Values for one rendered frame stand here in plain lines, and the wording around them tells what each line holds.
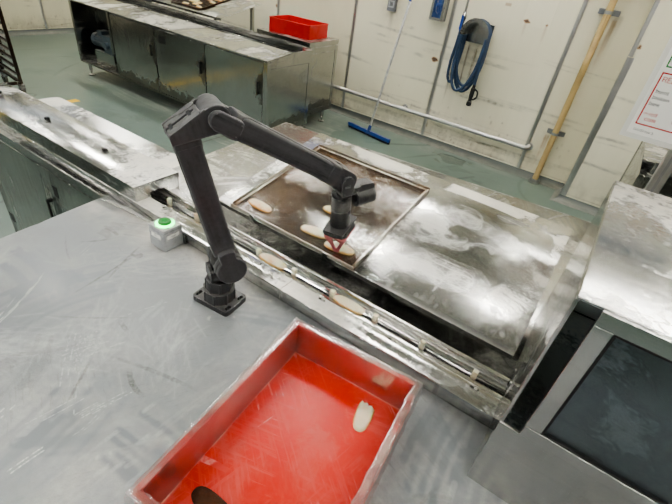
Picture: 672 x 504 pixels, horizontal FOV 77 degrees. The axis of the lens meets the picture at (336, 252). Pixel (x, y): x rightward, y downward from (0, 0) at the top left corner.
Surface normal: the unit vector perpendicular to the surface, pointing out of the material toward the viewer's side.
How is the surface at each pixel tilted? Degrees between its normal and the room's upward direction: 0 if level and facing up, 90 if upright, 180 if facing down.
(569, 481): 90
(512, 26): 90
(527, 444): 90
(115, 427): 0
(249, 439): 0
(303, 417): 0
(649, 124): 90
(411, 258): 10
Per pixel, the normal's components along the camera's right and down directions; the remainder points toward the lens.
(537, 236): 0.03, -0.72
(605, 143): -0.57, 0.42
